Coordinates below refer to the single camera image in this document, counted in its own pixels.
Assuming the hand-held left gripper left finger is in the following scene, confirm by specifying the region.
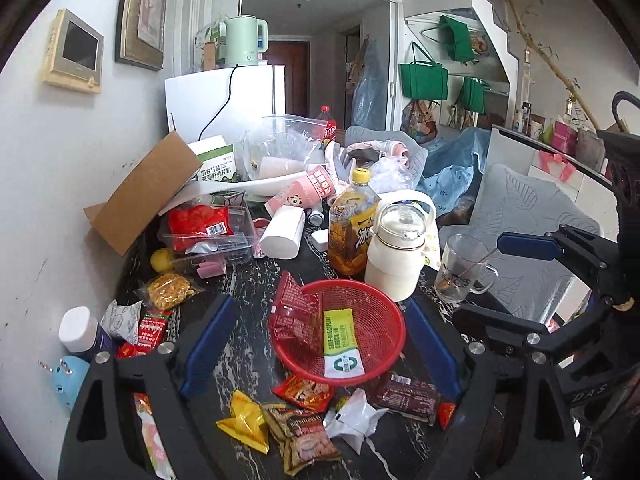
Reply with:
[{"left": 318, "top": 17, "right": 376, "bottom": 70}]
[{"left": 59, "top": 294, "right": 238, "bottom": 480}]

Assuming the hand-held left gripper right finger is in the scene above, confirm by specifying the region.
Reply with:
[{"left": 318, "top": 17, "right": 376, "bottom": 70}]
[{"left": 404, "top": 299, "right": 588, "bottom": 480}]

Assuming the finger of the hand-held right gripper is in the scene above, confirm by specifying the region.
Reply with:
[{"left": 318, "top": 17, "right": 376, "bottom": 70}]
[
  {"left": 452, "top": 300, "right": 613, "bottom": 361},
  {"left": 497, "top": 225, "right": 626, "bottom": 301}
]

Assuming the red plastic basket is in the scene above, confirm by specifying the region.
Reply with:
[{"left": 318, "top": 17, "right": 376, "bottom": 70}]
[{"left": 270, "top": 280, "right": 407, "bottom": 386}]

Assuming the brown chocolate snack packet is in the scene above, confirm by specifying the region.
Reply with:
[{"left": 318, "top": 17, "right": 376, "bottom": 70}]
[{"left": 372, "top": 371, "right": 443, "bottom": 423}]

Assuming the white wrapper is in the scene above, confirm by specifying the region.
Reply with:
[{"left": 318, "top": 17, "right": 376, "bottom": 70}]
[{"left": 324, "top": 388, "right": 390, "bottom": 456}]

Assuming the brown cereal packet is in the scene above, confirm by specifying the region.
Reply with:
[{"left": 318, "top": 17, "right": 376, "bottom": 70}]
[{"left": 262, "top": 405, "right": 343, "bottom": 476}]

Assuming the thin stirring stick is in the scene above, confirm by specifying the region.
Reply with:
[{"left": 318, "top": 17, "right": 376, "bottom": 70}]
[{"left": 452, "top": 247, "right": 498, "bottom": 281}]

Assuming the red green snack packet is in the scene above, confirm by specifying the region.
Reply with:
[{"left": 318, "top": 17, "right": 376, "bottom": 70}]
[{"left": 135, "top": 310, "right": 173, "bottom": 352}]

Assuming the glass mug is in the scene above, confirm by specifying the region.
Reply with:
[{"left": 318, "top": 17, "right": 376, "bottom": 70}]
[{"left": 433, "top": 234, "right": 500, "bottom": 304}]

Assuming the pink gift box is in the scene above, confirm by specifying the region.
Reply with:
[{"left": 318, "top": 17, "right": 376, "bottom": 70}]
[{"left": 551, "top": 119, "right": 580, "bottom": 156}]

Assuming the silver foil packet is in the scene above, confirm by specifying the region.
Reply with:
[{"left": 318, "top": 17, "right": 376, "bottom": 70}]
[{"left": 100, "top": 300, "right": 146, "bottom": 346}]

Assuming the smiley print cloth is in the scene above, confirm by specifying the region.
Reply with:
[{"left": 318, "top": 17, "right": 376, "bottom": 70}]
[{"left": 422, "top": 232, "right": 442, "bottom": 270}]

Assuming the red clear snack packet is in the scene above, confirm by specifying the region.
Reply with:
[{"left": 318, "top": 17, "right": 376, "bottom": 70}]
[{"left": 268, "top": 271, "right": 323, "bottom": 356}]

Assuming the yellow green sachet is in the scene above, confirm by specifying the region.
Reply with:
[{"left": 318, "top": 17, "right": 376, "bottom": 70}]
[{"left": 321, "top": 308, "right": 368, "bottom": 380}]

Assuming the yellow lemon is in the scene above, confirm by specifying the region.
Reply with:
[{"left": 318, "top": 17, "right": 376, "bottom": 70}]
[{"left": 151, "top": 248, "right": 176, "bottom": 273}]

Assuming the clear plastic container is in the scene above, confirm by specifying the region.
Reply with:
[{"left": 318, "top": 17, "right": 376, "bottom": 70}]
[{"left": 159, "top": 203, "right": 256, "bottom": 267}]

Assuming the pink patterned packet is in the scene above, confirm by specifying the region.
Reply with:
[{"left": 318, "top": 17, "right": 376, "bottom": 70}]
[{"left": 132, "top": 394, "right": 176, "bottom": 480}]

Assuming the red cartoon snack packet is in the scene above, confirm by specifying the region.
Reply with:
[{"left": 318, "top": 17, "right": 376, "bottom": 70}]
[{"left": 272, "top": 374, "right": 335, "bottom": 413}]

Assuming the blue cloth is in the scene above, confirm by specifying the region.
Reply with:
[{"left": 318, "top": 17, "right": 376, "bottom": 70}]
[{"left": 422, "top": 127, "right": 493, "bottom": 216}]

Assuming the red bagged snack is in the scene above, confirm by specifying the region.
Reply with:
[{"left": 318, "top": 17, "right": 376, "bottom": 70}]
[{"left": 168, "top": 205, "right": 232, "bottom": 252}]

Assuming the white blue pill bottle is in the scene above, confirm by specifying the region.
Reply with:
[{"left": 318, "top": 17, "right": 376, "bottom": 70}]
[{"left": 58, "top": 306, "right": 117, "bottom": 361}]

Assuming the white paper roll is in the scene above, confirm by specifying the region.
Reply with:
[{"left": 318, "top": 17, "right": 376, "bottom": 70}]
[{"left": 258, "top": 207, "right": 306, "bottom": 260}]

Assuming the yellow tea bottle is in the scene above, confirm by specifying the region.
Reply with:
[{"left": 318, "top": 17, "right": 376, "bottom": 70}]
[{"left": 327, "top": 167, "right": 382, "bottom": 277}]

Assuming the white plastic bag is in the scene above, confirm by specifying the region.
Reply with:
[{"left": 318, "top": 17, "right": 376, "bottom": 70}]
[{"left": 370, "top": 155, "right": 426, "bottom": 196}]

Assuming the green tote bag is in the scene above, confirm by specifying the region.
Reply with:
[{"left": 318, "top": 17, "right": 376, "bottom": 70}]
[
  {"left": 439, "top": 15, "right": 476, "bottom": 63},
  {"left": 459, "top": 76, "right": 487, "bottom": 113},
  {"left": 398, "top": 42, "right": 449, "bottom": 101}
]

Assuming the bamboo stalk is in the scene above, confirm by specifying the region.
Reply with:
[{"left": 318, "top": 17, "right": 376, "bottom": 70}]
[{"left": 502, "top": 0, "right": 601, "bottom": 131}]

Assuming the colourful shopping bag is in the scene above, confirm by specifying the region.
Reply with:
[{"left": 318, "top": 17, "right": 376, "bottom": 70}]
[{"left": 401, "top": 100, "right": 443, "bottom": 145}]

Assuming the cardboard box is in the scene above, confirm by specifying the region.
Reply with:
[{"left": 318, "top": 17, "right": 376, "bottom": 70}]
[{"left": 83, "top": 130, "right": 203, "bottom": 257}]

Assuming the pink panda paper cup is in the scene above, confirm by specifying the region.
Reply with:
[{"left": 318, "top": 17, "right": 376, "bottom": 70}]
[{"left": 264, "top": 182, "right": 321, "bottom": 217}]

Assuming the pink white cloth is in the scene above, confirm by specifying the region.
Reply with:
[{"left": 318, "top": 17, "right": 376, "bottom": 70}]
[{"left": 345, "top": 140, "right": 408, "bottom": 166}]

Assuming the white green box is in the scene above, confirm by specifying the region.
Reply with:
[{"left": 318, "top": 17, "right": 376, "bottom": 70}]
[{"left": 189, "top": 135, "right": 236, "bottom": 183}]

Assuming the pink printed paper cup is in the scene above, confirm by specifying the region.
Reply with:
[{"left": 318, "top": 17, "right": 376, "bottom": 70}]
[{"left": 300, "top": 165, "right": 337, "bottom": 203}]

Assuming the clear plastic bag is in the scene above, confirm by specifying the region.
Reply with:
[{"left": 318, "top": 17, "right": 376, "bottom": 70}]
[{"left": 235, "top": 115, "right": 333, "bottom": 181}]

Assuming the blue plastic bag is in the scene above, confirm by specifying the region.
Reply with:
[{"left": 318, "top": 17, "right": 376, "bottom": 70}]
[{"left": 351, "top": 40, "right": 388, "bottom": 128}]

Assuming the red cola bottle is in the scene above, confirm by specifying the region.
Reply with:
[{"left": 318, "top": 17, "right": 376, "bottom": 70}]
[{"left": 318, "top": 106, "right": 339, "bottom": 143}]

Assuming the white fridge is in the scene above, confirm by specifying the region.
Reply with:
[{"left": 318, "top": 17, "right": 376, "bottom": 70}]
[{"left": 165, "top": 64, "right": 287, "bottom": 143}]

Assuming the green electric kettle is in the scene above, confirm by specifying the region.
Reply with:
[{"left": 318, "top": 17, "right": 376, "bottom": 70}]
[{"left": 222, "top": 15, "right": 269, "bottom": 67}]

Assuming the framed picture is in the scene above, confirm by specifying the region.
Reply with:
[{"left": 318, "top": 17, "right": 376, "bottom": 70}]
[{"left": 115, "top": 0, "right": 169, "bottom": 72}]

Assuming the cream kettle with handle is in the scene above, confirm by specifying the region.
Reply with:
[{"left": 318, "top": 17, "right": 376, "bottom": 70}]
[{"left": 364, "top": 199, "right": 437, "bottom": 303}]

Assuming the black power cable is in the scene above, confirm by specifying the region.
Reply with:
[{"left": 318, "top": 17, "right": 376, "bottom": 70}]
[{"left": 199, "top": 65, "right": 238, "bottom": 142}]

